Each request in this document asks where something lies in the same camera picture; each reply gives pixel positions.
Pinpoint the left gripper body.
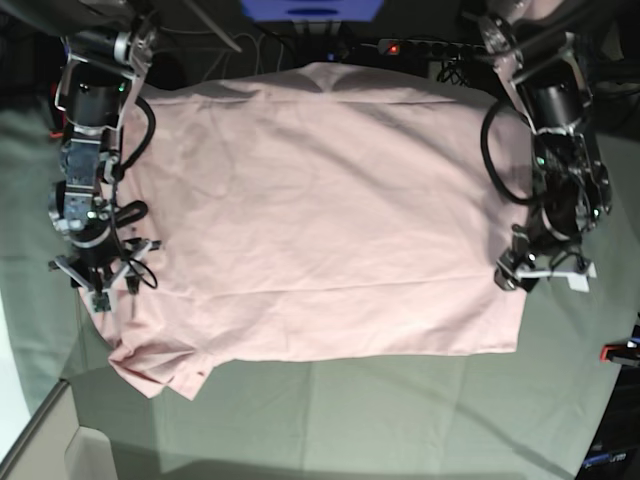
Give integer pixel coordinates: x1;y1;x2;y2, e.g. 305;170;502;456
494;224;580;293

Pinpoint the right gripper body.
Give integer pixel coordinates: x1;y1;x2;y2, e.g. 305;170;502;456
69;239;140;290

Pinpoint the pink t-shirt black print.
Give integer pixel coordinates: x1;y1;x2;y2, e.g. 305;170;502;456
93;63;526;398

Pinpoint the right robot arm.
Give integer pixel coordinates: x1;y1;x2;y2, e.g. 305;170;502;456
49;1;160;296

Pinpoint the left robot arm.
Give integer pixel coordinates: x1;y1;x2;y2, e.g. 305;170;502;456
478;1;612;292

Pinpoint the red clamp right edge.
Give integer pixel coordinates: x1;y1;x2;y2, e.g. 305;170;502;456
600;338;640;368

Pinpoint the red clamp edge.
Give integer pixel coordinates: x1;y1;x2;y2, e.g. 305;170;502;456
600;338;640;368
48;82;66;140

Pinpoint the red clamp left edge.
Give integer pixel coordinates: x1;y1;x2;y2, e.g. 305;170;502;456
48;82;66;140

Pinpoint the white bin corner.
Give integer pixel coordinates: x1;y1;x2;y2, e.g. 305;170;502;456
64;427;118;480

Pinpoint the black power strip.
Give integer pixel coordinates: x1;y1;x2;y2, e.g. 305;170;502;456
377;38;486;62

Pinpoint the blue box top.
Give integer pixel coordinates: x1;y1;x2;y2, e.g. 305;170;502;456
241;0;384;22

